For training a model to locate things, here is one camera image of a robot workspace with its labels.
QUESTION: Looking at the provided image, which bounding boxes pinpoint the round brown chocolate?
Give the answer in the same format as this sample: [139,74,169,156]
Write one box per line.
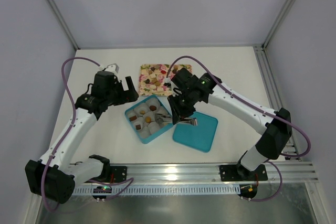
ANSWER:
[150,105,157,111]

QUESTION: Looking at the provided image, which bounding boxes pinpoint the brown rectangular chocolate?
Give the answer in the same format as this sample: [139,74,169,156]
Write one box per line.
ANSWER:
[129,115,137,121]

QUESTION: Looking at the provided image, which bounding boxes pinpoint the metal tongs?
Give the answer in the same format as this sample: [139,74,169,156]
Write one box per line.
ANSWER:
[154,113,198,126]

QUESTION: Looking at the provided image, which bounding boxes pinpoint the teal box lid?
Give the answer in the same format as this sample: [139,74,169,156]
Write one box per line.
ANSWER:
[173,112,218,153]

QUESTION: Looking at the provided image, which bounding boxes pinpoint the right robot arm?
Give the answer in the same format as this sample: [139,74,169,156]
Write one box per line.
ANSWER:
[164,68,292,180]

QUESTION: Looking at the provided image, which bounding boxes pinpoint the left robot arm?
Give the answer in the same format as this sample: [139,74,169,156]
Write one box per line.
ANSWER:
[25,71,139,204]

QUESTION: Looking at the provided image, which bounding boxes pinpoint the teal chocolate box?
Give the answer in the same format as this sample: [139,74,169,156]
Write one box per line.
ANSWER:
[124,95,173,144]

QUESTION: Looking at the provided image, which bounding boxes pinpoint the floral rectangular tray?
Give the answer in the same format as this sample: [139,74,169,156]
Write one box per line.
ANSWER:
[137,63,194,97]

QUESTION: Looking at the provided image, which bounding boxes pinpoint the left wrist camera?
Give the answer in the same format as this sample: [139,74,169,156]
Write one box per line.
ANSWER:
[104,63,119,74]

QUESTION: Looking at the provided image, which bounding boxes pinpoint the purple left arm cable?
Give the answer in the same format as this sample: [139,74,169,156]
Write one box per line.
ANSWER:
[40,57,135,213]

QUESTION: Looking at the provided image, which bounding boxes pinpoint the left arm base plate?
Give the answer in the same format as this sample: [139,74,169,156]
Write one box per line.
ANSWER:
[110,166,128,184]

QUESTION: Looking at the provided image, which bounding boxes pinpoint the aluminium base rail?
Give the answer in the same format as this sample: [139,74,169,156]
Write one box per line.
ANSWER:
[73,161,318,197]

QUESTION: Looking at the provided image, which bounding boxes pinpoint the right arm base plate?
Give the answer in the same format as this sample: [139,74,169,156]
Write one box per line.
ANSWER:
[219,164,268,182]

